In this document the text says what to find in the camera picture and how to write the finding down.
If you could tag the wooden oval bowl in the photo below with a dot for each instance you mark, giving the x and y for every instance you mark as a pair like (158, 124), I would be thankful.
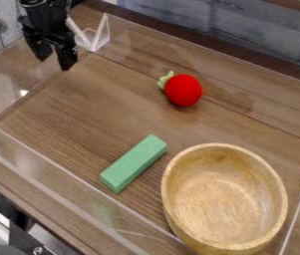
(224, 199)

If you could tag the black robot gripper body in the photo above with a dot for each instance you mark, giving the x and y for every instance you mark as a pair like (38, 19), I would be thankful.
(44, 20)

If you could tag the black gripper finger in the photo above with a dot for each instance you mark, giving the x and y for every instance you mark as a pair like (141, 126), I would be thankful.
(67, 56)
(39, 47)

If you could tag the red plush fruit green leaf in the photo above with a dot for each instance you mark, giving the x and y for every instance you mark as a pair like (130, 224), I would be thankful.
(181, 89)

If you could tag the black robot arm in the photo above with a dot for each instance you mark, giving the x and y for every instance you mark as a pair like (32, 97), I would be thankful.
(46, 31)

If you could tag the black metal frame bracket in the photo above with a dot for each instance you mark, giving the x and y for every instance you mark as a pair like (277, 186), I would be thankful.
(19, 237)

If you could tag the green rectangular block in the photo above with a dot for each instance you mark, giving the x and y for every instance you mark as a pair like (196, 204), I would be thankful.
(121, 173)

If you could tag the clear acrylic tray enclosure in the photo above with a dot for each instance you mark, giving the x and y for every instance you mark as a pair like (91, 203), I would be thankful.
(68, 122)

